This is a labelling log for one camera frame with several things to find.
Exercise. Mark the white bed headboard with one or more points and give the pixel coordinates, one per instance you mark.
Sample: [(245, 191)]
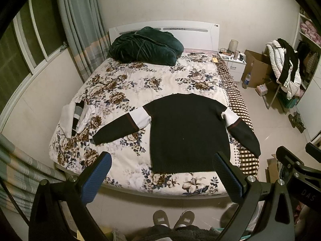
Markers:
[(192, 34)]

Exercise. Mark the white shelf unit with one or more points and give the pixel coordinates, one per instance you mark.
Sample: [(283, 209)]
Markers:
[(308, 39)]

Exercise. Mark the plastic water bottle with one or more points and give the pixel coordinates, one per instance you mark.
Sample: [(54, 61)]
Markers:
[(246, 81)]

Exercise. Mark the black white-striped garment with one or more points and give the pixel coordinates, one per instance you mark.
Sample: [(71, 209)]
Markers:
[(290, 64)]

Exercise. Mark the beige bedside lamp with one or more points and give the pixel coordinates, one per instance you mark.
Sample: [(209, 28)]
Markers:
[(233, 44)]

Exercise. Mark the dark green bundled blanket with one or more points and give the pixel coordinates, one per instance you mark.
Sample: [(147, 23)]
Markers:
[(147, 45)]

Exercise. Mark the black white-sleeved sweater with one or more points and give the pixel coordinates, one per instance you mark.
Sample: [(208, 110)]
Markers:
[(186, 130)]

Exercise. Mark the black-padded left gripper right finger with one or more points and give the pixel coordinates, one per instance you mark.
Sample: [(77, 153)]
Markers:
[(276, 219)]

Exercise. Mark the white framed window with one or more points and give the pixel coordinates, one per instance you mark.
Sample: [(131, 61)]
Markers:
[(31, 40)]

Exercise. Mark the grey slipper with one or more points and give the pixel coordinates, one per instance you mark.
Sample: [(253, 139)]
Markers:
[(160, 218), (186, 219)]

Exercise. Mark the floral bed quilt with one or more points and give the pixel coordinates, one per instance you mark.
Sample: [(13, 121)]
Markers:
[(116, 89)]

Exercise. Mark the grey-green window curtain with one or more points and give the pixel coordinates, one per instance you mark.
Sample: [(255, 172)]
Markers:
[(86, 34)]

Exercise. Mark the brown checkered bed sheet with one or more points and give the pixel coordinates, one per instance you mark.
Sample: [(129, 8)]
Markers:
[(249, 164)]

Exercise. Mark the white nightstand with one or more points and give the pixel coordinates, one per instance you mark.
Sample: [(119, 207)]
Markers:
[(235, 67)]

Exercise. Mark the metal frame chair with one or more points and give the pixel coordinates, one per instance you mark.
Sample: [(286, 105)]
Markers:
[(273, 91)]

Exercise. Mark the left grey slipper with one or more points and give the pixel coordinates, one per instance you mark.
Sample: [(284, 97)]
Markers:
[(160, 218)]

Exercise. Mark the brown cardboard box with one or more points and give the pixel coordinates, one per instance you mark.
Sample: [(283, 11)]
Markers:
[(259, 66)]

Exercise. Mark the folded white striped clothes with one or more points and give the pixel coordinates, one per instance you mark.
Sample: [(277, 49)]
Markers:
[(74, 118)]

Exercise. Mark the right grey slipper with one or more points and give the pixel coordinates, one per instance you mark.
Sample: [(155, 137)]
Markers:
[(186, 219)]

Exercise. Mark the white puffer jacket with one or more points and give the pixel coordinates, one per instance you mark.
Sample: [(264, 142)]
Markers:
[(276, 55)]

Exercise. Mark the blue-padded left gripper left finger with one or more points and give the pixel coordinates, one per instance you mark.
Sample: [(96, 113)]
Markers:
[(47, 219)]

